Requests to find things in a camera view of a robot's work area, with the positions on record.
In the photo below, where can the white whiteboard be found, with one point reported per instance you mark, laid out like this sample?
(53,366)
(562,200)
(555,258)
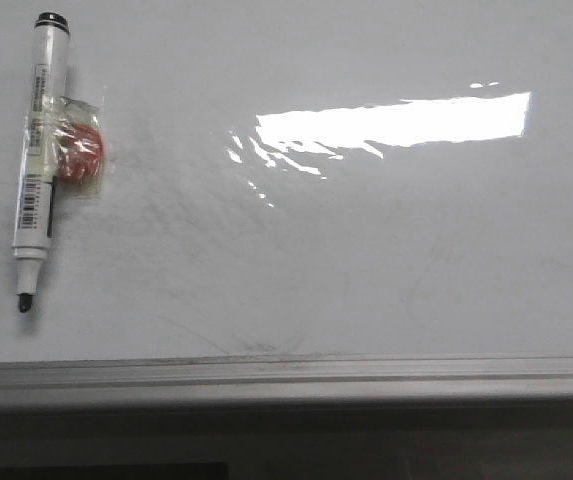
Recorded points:
(303,202)

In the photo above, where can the white black whiteboard marker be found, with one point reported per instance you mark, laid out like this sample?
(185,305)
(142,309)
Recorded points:
(37,180)

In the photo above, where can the red magnet under clear tape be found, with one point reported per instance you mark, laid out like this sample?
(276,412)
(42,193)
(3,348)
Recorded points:
(63,142)

